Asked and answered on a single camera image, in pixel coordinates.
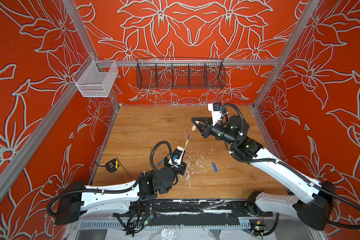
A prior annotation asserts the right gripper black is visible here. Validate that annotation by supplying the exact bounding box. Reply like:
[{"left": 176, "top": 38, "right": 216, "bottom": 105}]
[{"left": 191, "top": 115, "right": 240, "bottom": 147}]

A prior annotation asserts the beige pen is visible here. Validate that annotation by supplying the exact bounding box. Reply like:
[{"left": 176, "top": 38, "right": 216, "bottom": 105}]
[{"left": 184, "top": 133, "right": 192, "bottom": 150}]

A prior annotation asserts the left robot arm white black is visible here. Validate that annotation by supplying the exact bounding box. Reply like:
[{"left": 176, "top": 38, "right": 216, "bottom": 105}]
[{"left": 47, "top": 159, "right": 187, "bottom": 225}]

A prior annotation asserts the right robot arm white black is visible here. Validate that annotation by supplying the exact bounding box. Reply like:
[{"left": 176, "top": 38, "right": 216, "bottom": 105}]
[{"left": 192, "top": 116, "right": 334, "bottom": 231}]

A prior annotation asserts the blue pen cap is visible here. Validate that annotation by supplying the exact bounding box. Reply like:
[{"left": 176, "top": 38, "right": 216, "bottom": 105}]
[{"left": 212, "top": 163, "right": 218, "bottom": 173}]

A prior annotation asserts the yellow black tape measure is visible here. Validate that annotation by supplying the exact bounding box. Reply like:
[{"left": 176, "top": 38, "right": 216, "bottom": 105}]
[{"left": 105, "top": 159, "right": 119, "bottom": 173}]

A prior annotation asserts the white mesh basket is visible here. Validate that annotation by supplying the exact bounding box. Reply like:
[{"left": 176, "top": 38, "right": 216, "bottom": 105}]
[{"left": 73, "top": 56, "right": 119, "bottom": 98}]

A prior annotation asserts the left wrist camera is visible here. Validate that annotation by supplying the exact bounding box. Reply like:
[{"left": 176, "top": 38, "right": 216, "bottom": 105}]
[{"left": 171, "top": 146, "right": 185, "bottom": 166}]

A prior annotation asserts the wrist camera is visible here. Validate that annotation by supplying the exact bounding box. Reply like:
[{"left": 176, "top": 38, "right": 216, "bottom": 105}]
[
  {"left": 208, "top": 102, "right": 223, "bottom": 126},
  {"left": 171, "top": 146, "right": 185, "bottom": 166}
]

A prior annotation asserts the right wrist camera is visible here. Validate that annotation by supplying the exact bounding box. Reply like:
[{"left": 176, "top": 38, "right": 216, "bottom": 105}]
[{"left": 208, "top": 102, "right": 223, "bottom": 126}]

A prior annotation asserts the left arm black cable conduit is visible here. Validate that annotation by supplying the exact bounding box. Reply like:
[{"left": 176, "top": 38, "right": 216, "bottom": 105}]
[{"left": 149, "top": 140, "right": 175, "bottom": 172}]

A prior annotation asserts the black wire basket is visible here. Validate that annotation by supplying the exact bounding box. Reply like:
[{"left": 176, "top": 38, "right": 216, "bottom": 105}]
[{"left": 136, "top": 57, "right": 226, "bottom": 90}]

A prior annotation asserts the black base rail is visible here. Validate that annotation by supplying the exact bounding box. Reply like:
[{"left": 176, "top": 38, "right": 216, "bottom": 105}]
[{"left": 129, "top": 199, "right": 274, "bottom": 218}]

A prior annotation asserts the white cable duct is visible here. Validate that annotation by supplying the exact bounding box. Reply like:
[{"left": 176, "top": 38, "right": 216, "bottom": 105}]
[{"left": 78, "top": 219, "right": 251, "bottom": 230}]

